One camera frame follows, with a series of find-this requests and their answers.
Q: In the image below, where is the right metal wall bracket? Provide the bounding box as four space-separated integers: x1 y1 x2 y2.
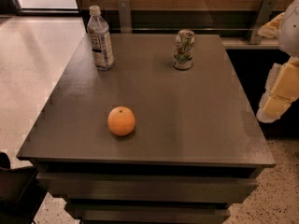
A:
247 0 277 45

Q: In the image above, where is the wall shelf ledge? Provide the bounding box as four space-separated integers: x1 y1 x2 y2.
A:
221 37 278 49

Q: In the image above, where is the dark chair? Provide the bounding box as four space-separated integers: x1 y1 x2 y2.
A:
0 152 47 224

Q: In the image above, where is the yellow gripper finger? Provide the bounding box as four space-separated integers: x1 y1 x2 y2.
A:
256 57 299 123
258 12 285 38

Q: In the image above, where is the left metal wall bracket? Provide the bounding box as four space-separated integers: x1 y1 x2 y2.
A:
118 0 132 34

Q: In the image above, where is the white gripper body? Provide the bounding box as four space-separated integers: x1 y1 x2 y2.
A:
278 0 299 57

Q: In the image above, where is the green white soda can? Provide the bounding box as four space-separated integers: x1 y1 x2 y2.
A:
173 29 195 70

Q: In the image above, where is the orange fruit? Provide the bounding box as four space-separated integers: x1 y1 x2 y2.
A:
107 106 135 136

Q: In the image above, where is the metal wall bracket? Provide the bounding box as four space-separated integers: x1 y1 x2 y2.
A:
118 0 132 34
247 0 277 45

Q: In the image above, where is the grey drawer cabinet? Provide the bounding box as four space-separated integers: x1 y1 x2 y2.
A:
18 34 275 224

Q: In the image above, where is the clear plastic water bottle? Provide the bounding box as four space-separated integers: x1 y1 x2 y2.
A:
87 6 115 71

